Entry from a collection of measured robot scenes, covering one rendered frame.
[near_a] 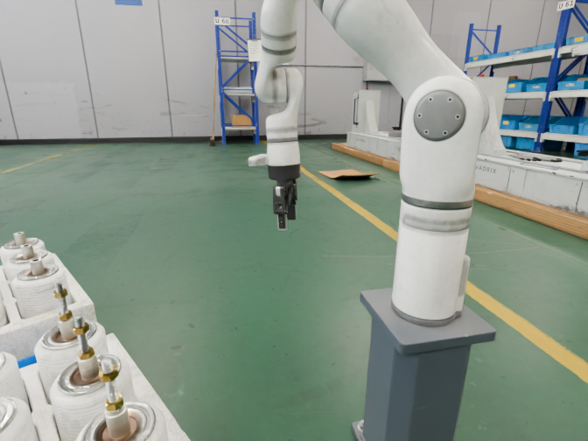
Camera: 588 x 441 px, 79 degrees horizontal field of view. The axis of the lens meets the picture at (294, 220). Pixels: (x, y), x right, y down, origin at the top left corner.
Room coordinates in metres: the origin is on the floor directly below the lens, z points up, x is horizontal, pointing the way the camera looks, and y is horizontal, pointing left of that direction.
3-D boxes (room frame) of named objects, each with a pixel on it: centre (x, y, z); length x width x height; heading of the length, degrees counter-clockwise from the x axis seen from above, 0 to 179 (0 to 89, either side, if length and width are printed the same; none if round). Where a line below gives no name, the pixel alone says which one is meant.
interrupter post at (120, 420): (0.31, 0.19, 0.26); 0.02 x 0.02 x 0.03
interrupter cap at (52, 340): (0.48, 0.35, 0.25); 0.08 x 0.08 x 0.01
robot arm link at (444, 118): (0.47, -0.20, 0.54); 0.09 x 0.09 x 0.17; 56
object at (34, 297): (0.70, 0.55, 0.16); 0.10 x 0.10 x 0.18
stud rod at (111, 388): (0.31, 0.19, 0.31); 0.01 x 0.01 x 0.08
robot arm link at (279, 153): (0.83, 0.04, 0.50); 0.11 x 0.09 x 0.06; 78
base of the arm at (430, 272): (0.48, -0.20, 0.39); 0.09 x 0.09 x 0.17; 12
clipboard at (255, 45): (5.99, 0.60, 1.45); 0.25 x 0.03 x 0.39; 102
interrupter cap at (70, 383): (0.39, 0.27, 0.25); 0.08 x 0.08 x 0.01
